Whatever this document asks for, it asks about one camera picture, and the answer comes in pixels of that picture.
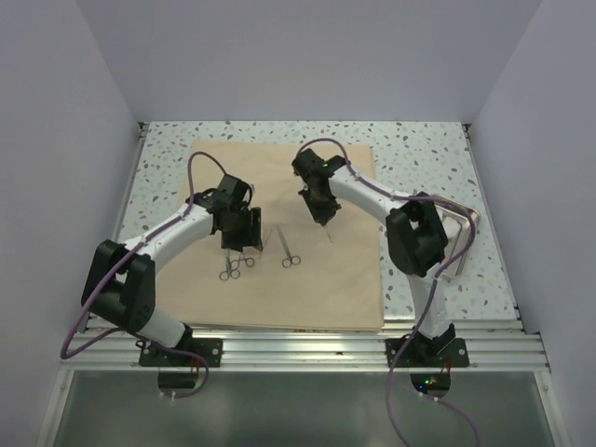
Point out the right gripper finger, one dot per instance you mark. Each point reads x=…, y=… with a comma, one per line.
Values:
x=316, y=208
x=330, y=208

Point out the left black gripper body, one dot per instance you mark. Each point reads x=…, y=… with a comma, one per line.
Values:
x=241, y=219

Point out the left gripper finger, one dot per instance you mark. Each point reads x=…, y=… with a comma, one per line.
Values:
x=255, y=229
x=236, y=240

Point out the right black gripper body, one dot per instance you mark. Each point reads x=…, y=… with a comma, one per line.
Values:
x=322, y=207

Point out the steel scissors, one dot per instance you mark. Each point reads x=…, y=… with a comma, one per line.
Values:
x=290, y=259
x=231, y=269

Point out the beige cloth drape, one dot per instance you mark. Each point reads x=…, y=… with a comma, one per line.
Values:
x=307, y=277

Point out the stainless steel tray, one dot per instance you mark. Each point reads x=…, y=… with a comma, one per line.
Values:
x=447, y=207

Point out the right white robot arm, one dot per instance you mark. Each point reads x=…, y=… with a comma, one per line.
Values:
x=415, y=237

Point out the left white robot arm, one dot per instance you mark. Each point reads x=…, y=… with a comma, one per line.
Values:
x=121, y=284

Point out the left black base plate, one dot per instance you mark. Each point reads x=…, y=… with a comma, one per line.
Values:
x=191, y=352

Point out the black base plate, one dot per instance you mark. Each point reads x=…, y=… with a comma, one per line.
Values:
x=191, y=352
x=443, y=351

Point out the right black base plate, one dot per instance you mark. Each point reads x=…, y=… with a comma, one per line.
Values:
x=443, y=351

